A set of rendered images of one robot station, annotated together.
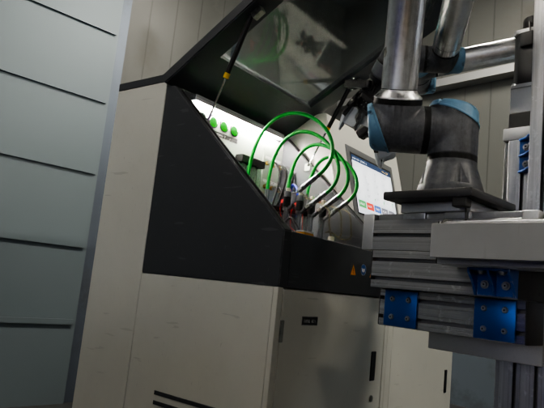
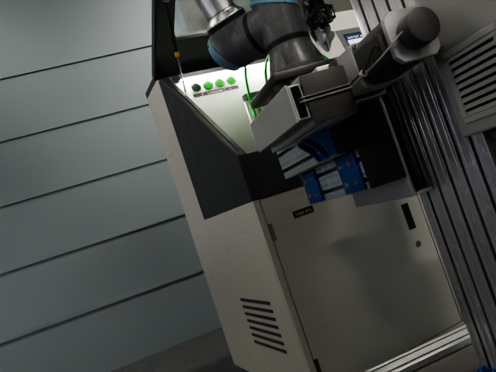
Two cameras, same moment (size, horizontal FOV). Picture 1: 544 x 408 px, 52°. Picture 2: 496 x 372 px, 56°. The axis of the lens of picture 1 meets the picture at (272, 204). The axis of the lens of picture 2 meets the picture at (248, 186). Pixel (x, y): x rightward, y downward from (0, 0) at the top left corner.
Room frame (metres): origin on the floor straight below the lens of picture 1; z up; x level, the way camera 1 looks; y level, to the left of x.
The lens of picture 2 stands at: (0.16, -0.79, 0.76)
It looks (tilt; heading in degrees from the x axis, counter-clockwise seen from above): 3 degrees up; 28
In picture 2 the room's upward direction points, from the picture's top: 19 degrees counter-clockwise
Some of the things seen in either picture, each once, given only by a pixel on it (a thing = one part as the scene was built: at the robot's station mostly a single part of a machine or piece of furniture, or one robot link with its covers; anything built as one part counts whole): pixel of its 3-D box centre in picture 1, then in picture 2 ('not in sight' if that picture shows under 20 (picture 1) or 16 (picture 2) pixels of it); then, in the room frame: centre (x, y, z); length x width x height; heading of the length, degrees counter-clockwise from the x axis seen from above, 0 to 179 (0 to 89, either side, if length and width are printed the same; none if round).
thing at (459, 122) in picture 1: (450, 129); (276, 18); (1.30, -0.41, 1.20); 0.13 x 0.12 x 0.14; 81
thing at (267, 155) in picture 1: (272, 186); not in sight; (2.34, 0.01, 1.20); 0.13 x 0.03 x 0.31; 142
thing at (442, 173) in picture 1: (450, 177); (293, 60); (1.30, -0.42, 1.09); 0.15 x 0.15 x 0.10
